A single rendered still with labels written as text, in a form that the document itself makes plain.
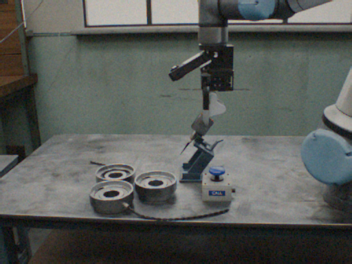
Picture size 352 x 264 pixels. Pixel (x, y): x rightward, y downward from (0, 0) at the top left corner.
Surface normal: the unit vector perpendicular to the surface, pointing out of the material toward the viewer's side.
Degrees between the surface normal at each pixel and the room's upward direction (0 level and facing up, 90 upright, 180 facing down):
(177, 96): 90
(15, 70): 90
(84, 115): 90
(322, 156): 97
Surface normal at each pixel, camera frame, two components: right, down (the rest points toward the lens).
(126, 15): -0.08, 0.30
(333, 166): -0.75, 0.33
